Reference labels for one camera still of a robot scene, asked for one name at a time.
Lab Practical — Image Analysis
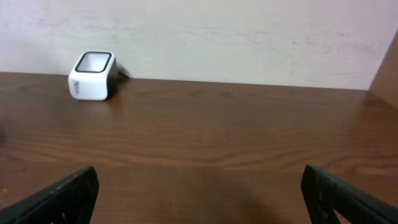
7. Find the white barcode scanner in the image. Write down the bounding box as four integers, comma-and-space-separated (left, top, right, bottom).
68, 51, 118, 101

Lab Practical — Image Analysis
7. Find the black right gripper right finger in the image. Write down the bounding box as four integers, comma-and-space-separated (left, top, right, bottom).
301, 164, 397, 224

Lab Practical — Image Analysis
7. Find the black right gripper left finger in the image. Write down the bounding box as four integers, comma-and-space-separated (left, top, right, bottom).
1, 166, 99, 223

